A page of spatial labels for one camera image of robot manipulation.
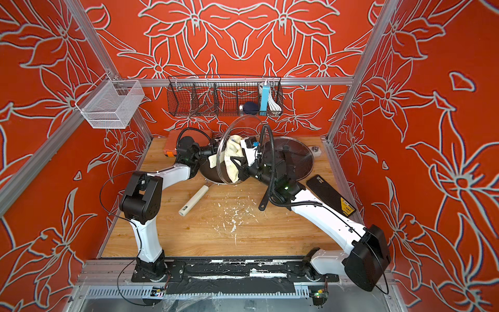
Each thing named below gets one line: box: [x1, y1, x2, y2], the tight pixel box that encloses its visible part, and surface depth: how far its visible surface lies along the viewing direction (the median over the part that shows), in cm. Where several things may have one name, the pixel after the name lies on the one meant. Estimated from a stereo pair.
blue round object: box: [242, 101, 260, 116], surface depth 97 cm
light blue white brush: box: [259, 79, 282, 112], surface depth 92 cm
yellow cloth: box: [224, 134, 245, 183], surface depth 67 cm
